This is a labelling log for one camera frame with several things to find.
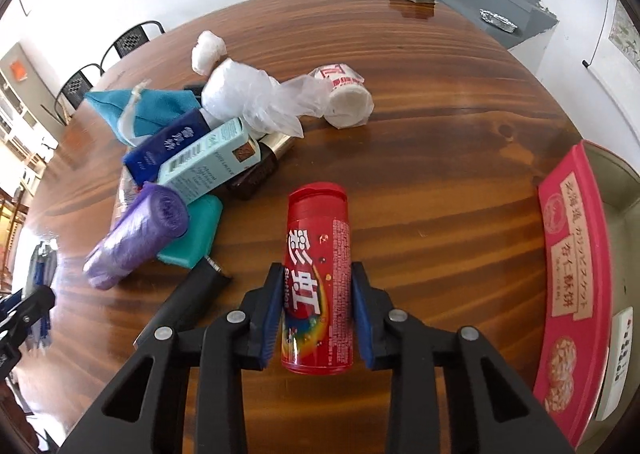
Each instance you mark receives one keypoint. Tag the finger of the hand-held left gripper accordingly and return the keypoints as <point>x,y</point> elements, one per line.
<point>12,349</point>
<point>37,301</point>

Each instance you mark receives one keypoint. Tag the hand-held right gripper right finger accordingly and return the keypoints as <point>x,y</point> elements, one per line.
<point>361,319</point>

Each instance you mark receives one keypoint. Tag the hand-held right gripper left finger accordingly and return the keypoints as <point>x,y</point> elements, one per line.
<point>270,314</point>

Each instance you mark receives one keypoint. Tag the red candy tube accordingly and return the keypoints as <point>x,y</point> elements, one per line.
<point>315,254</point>

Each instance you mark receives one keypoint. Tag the teal bottle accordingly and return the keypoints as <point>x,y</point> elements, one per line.
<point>197,234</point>

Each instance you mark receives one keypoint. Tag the purple trash bag roll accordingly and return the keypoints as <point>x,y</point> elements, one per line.
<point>135,234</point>

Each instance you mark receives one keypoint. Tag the brown glass bottle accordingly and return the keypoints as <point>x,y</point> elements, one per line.
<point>255,178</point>

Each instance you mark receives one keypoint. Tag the light teal carton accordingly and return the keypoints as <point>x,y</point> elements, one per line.
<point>205,168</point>

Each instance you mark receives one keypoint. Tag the navy blue small box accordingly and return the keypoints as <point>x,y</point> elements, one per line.
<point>160,148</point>

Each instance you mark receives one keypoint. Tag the white gauze roll red print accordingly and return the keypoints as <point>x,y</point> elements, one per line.
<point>347,103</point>

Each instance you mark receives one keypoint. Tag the pink tin box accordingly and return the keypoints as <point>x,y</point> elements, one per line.
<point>570,254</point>

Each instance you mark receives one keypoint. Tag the clear bag of cotton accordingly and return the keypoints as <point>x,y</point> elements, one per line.
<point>235,88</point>

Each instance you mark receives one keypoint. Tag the white cotton ball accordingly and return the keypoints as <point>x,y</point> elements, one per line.
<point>207,51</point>

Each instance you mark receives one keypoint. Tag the round wooden desktop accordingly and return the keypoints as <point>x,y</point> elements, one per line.
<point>450,184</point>

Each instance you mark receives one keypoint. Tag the black metal chair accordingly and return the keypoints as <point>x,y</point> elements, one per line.
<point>131,39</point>
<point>77,83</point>

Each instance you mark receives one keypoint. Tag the white dotted packet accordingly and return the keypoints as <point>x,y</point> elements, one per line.
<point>620,364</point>

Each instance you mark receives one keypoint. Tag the foil tray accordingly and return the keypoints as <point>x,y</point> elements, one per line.
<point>497,21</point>

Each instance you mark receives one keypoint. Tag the white wall shelf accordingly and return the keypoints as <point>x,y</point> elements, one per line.
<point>15,113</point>

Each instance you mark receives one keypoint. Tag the hanging wall scroll painting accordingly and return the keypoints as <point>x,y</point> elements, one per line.
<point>625,33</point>

